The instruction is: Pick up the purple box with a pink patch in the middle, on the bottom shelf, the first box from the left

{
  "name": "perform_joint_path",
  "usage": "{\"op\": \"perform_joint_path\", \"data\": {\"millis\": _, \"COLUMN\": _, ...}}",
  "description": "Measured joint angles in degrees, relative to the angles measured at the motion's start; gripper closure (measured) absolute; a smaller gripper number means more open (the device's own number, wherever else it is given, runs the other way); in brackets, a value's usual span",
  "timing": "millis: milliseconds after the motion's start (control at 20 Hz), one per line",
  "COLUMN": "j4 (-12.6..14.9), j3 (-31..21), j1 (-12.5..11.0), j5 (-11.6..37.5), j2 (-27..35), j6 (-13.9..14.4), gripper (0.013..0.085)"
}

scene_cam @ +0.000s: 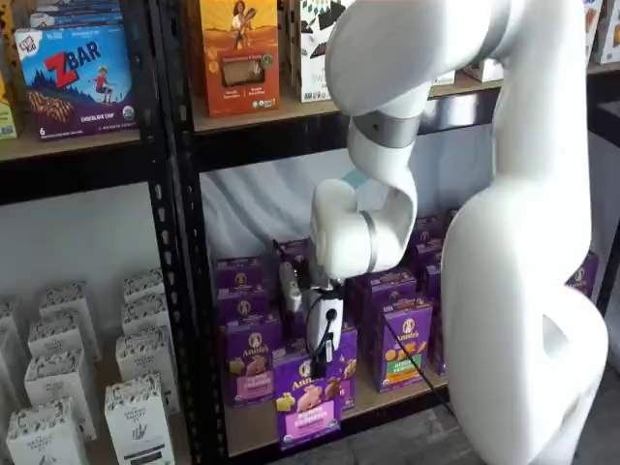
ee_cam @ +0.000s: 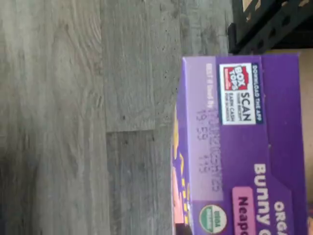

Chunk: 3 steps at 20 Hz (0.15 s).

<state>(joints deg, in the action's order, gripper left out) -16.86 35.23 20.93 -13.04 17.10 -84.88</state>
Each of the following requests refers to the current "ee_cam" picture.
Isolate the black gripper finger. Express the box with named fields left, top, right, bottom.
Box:
left=175, top=221, right=194, bottom=235

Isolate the purple box pink patch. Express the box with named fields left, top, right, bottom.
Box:
left=170, top=53, right=308, bottom=235

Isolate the purple Annie's snack box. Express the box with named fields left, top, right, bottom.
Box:
left=305, top=202, right=313, bottom=221

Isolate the tan shelf board under purple boxes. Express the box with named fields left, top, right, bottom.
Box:
left=298, top=51, right=313, bottom=209

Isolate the black perforated shelf post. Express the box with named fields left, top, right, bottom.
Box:
left=227, top=0, right=313, bottom=56

